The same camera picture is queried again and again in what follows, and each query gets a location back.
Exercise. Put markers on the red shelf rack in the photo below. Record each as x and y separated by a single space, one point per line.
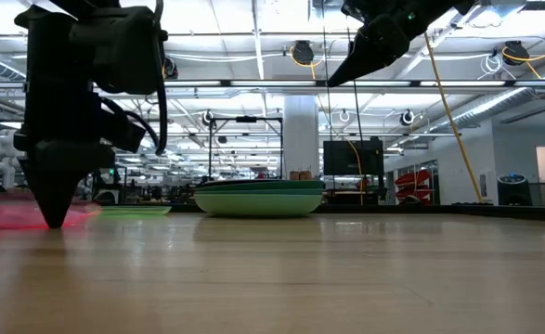
413 178

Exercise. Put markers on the black tall frame rig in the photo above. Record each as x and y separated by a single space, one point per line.
246 119

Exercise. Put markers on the white square column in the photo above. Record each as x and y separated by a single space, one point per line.
301 134

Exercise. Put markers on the small lime translucent plate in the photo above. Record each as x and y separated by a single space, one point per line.
135 211

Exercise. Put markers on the long ceiling light strip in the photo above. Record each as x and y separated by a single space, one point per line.
272 83

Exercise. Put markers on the stack of green bowls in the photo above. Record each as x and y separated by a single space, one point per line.
258 205

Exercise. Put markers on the white robot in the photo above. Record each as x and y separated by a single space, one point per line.
3 148

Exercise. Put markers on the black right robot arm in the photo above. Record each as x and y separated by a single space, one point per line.
448 5

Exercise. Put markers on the silver ventilation duct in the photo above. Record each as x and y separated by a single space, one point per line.
495 104

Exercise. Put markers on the black monitor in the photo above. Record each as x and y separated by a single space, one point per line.
346 158

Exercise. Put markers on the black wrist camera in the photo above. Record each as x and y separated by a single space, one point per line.
123 51

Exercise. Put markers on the brown cardboard box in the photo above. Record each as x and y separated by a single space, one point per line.
294 175
306 175

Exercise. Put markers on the small pink translucent plate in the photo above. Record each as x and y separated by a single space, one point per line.
3 215

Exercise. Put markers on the black metal table frame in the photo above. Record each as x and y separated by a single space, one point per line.
393 209

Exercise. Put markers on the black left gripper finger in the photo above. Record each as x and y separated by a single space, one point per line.
63 181
29 174

